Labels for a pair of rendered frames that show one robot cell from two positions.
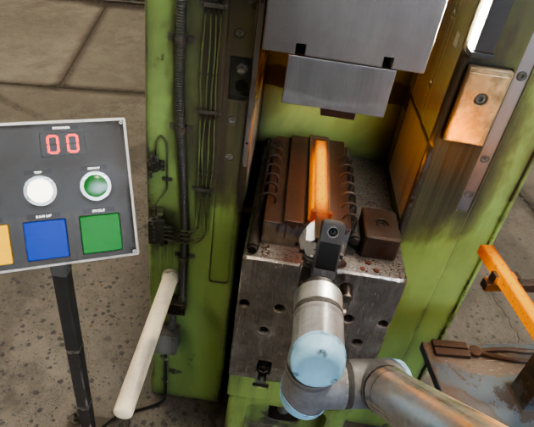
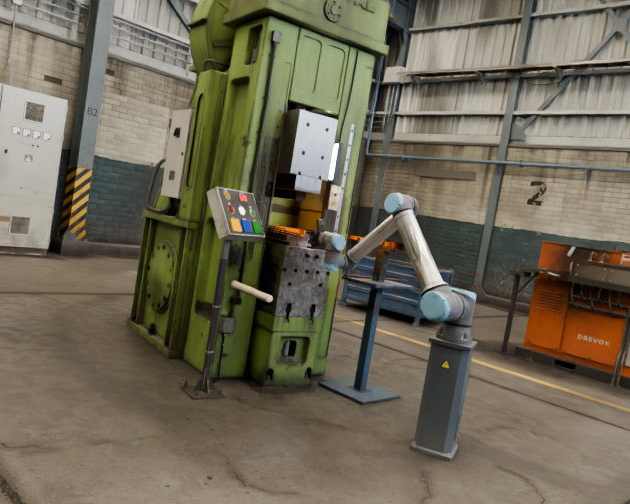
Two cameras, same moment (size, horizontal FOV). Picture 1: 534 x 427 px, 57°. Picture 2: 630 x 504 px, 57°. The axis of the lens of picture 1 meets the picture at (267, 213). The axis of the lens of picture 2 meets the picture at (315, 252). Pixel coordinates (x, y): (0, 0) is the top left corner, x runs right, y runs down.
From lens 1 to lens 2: 304 cm
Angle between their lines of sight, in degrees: 46
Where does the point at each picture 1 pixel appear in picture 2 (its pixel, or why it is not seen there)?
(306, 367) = (337, 241)
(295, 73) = (298, 180)
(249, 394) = (281, 328)
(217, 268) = (253, 277)
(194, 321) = (239, 313)
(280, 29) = (295, 167)
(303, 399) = (335, 259)
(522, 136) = (345, 208)
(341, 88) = (309, 185)
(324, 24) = (305, 166)
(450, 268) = not seen: hidden behind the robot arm
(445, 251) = not seen: hidden behind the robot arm
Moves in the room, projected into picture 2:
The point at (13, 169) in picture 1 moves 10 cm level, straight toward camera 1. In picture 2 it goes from (235, 203) to (250, 205)
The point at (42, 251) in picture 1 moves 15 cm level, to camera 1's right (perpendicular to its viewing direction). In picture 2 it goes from (247, 229) to (269, 232)
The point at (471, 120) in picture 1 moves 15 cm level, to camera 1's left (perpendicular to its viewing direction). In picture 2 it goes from (333, 201) to (316, 198)
